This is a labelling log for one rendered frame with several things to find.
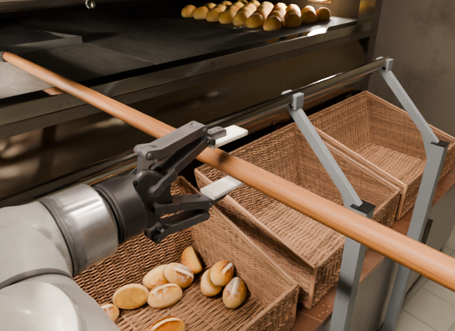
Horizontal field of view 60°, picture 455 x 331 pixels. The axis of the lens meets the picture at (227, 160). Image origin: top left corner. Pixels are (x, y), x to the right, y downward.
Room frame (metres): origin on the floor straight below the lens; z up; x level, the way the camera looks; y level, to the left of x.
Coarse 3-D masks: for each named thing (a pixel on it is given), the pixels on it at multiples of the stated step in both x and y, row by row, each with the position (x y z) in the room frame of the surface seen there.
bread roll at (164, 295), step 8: (160, 288) 0.80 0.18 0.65; (168, 288) 0.80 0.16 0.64; (176, 288) 0.81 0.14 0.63; (152, 296) 0.79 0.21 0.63; (160, 296) 0.79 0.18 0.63; (168, 296) 0.79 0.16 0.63; (176, 296) 0.80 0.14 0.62; (152, 304) 0.78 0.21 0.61; (160, 304) 0.78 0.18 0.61; (168, 304) 0.78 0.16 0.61
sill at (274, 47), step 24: (360, 24) 1.87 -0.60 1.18; (240, 48) 1.36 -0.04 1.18; (264, 48) 1.39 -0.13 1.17; (288, 48) 1.49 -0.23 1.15; (120, 72) 1.06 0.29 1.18; (144, 72) 1.06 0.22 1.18; (168, 72) 1.10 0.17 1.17; (192, 72) 1.16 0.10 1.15; (24, 96) 0.86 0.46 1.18; (48, 96) 0.86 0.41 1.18; (72, 96) 0.90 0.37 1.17; (0, 120) 0.78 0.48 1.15
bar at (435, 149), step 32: (384, 64) 1.22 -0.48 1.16; (288, 96) 0.89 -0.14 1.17; (224, 128) 0.73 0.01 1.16; (128, 160) 0.57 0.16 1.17; (320, 160) 0.83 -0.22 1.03; (32, 192) 0.47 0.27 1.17; (352, 192) 0.78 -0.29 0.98; (416, 224) 1.08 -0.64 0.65; (352, 256) 0.74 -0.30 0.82; (352, 288) 0.73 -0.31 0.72; (384, 320) 1.10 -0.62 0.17
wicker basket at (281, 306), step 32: (192, 192) 1.01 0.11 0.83; (128, 256) 0.88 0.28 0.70; (160, 256) 0.93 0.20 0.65; (224, 256) 0.92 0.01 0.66; (256, 256) 0.83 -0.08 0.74; (96, 288) 0.79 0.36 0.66; (192, 288) 0.86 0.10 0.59; (256, 288) 0.83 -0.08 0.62; (288, 288) 0.72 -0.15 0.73; (128, 320) 0.74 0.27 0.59; (192, 320) 0.74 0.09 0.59; (224, 320) 0.75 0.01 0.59; (256, 320) 0.62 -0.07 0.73; (288, 320) 0.71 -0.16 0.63
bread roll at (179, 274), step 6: (168, 264) 0.87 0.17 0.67; (174, 264) 0.87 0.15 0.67; (180, 264) 0.88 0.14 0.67; (168, 270) 0.85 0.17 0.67; (174, 270) 0.85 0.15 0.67; (180, 270) 0.85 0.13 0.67; (186, 270) 0.86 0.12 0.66; (168, 276) 0.84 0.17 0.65; (174, 276) 0.84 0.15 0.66; (180, 276) 0.84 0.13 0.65; (186, 276) 0.85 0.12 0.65; (192, 276) 0.86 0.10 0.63; (174, 282) 0.84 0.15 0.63; (180, 282) 0.84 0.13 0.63; (186, 282) 0.85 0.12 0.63
